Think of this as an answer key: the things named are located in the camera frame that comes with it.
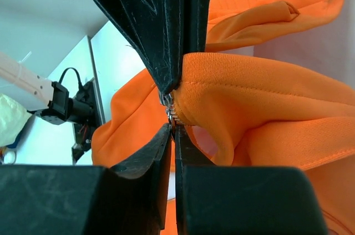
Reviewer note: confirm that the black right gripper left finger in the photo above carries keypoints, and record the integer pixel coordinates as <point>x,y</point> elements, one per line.
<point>128,198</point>

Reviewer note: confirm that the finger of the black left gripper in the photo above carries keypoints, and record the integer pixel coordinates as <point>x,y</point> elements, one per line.
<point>154,29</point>
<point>195,25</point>

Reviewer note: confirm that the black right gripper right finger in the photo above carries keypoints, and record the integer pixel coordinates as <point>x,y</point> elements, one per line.
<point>213,199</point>

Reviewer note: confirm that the orange jacket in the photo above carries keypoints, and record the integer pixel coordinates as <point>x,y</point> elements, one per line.
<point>243,103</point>

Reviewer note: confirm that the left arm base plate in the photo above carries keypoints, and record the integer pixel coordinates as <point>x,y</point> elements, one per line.
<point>88,116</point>

